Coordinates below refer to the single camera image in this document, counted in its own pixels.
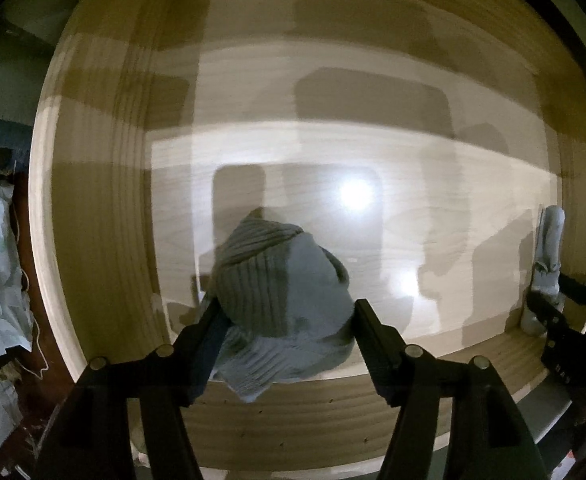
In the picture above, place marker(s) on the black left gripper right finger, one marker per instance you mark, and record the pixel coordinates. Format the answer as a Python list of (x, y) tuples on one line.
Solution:
[(489, 438)]

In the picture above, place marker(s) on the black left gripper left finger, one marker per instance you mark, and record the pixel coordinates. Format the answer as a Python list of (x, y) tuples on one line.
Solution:
[(90, 436)]

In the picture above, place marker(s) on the pale grey sock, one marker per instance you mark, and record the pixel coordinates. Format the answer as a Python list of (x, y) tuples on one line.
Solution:
[(545, 270)]

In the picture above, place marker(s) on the grey ribbed garment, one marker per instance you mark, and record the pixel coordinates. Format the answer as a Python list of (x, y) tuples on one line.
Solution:
[(289, 304)]

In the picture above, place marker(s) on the light wooden drawer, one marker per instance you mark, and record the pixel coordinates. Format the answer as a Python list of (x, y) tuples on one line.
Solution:
[(417, 140)]

